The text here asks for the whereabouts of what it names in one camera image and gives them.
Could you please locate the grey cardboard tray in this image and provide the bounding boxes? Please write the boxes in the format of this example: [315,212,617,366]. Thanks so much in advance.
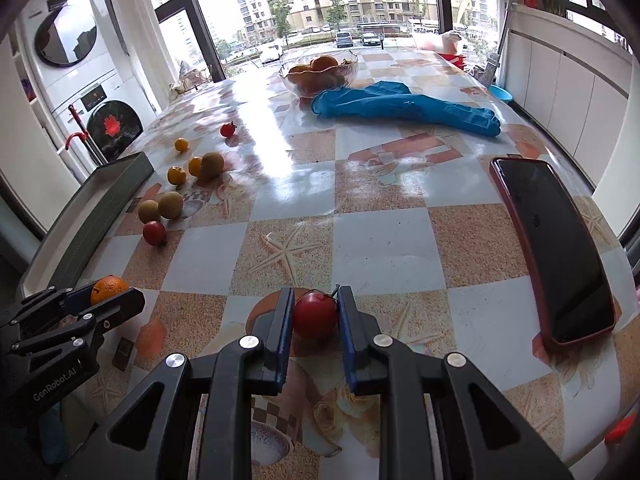
[16,153,154,300]

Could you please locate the white upper dryer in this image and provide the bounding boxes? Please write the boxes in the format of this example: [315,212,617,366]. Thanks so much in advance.
[18,0,116,112]

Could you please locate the white cabinet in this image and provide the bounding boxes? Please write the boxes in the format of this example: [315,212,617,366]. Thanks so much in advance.
[502,3,632,185]

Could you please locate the smartphone in red case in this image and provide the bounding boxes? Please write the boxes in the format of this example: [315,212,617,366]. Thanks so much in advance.
[489,157,615,353]

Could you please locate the blue rubber gloves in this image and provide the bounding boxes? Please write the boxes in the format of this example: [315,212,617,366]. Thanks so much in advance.
[311,80,501,138]

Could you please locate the large orange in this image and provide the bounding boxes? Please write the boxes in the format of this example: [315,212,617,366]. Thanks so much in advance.
[90,275,129,306]

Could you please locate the red handled broom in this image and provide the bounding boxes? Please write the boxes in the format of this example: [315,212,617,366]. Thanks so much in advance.
[65,104,108,167]

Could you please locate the white washing machine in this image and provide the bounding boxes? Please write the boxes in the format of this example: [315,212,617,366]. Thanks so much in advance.
[52,70,156,162]

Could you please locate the small red tomato far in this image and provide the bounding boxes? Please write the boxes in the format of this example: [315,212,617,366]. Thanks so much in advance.
[219,122,238,139]

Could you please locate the glass fruit bowl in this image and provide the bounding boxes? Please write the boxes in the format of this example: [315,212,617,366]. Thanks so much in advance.
[278,51,360,100]

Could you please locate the small yellow orange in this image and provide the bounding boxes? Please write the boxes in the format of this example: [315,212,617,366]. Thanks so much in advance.
[167,166,188,186]
[175,138,190,153]
[188,156,202,179]

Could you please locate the oranges in bowl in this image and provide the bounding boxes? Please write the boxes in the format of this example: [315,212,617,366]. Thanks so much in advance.
[286,54,354,97]

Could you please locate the red basin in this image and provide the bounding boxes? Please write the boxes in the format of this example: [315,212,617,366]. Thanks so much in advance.
[439,53,466,70]

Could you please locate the red cherry tomato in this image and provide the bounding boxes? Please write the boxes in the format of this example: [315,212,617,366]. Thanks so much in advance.
[142,221,167,247]

